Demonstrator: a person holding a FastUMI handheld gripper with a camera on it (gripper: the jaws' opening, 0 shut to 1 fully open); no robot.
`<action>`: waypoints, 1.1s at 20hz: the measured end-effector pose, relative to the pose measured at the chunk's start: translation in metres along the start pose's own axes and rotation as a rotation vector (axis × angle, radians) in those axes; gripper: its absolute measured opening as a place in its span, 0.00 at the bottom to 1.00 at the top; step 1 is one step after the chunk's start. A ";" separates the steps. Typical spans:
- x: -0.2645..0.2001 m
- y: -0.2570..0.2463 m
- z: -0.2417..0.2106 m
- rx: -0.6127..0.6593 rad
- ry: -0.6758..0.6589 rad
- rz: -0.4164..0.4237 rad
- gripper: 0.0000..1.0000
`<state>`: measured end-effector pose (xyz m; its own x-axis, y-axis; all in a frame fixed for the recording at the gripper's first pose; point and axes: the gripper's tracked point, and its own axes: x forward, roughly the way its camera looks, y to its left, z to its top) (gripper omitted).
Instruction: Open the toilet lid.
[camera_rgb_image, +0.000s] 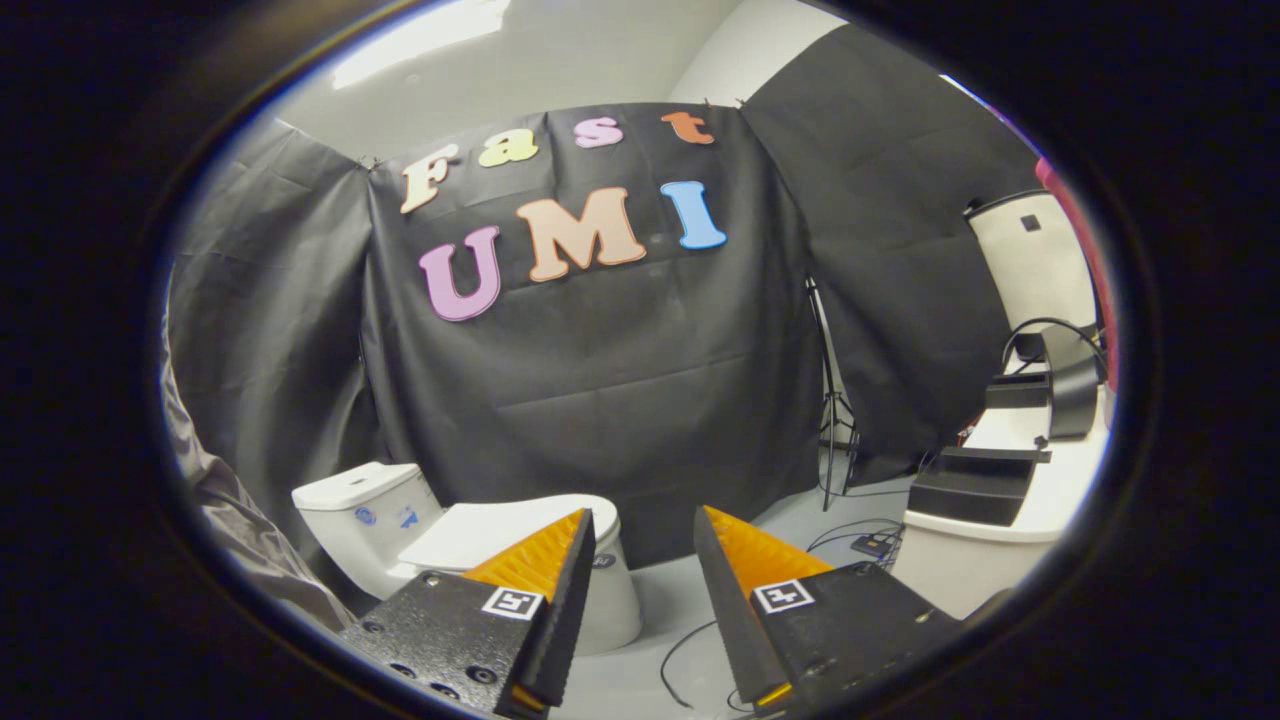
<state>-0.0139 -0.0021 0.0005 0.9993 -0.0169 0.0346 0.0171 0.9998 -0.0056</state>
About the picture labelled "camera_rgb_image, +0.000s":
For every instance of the black open box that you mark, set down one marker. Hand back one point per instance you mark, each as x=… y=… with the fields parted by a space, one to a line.
x=965 y=495

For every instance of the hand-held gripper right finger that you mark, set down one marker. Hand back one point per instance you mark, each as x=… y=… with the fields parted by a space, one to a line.
x=725 y=600

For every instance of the small black device box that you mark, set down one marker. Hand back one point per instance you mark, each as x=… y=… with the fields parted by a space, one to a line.
x=873 y=545

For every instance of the white ceramic toilet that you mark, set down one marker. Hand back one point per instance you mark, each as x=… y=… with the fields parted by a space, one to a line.
x=355 y=505

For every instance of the black curved object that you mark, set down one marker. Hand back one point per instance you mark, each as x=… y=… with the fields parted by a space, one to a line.
x=1072 y=395

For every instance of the white upright panel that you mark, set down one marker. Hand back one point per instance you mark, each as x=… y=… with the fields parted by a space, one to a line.
x=1035 y=270

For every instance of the white toilet lid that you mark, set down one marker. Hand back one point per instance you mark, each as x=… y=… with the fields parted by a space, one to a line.
x=490 y=525

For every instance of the person's grey clothing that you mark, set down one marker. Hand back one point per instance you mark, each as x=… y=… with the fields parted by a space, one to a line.
x=245 y=550

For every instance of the white round-edged table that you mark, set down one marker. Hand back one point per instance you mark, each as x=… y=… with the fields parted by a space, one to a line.
x=960 y=570

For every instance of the small black block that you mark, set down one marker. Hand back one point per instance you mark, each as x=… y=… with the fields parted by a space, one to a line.
x=1018 y=392

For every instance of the black tripod stand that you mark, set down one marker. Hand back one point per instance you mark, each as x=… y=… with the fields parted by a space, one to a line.
x=838 y=425

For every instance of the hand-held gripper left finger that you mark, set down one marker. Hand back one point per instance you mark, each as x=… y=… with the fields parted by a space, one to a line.
x=565 y=600

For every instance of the black backdrop cloth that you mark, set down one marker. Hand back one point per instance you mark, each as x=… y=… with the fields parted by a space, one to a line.
x=600 y=360

